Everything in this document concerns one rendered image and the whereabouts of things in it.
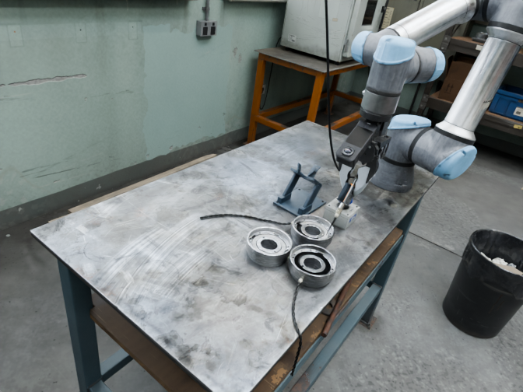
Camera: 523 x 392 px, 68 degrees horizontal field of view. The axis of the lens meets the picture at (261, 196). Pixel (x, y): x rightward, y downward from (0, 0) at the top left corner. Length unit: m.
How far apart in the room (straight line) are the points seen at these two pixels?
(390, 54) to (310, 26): 2.33
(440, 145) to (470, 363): 1.15
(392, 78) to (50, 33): 1.69
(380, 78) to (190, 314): 0.60
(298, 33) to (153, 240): 2.52
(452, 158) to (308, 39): 2.15
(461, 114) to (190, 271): 0.84
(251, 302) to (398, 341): 1.26
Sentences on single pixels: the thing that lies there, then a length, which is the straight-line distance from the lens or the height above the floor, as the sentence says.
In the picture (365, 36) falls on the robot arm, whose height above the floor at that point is 1.26.
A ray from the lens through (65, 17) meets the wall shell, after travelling 2.21.
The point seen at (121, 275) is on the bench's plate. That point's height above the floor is 0.80.
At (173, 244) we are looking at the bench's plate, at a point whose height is 0.80.
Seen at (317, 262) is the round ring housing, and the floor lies 0.82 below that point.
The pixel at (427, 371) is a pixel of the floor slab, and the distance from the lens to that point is 1.94.
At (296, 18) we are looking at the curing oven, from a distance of 3.23.
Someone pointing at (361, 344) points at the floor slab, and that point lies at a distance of 1.89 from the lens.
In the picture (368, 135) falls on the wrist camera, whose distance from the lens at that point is 0.89.
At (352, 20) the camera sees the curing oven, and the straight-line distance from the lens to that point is 3.03.
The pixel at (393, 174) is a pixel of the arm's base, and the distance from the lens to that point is 1.32.
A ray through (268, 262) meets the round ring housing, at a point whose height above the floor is 0.82.
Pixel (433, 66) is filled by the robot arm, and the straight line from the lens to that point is 0.96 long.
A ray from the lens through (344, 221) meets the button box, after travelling 1.05.
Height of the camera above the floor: 1.39
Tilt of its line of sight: 31 degrees down
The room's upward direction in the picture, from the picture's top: 9 degrees clockwise
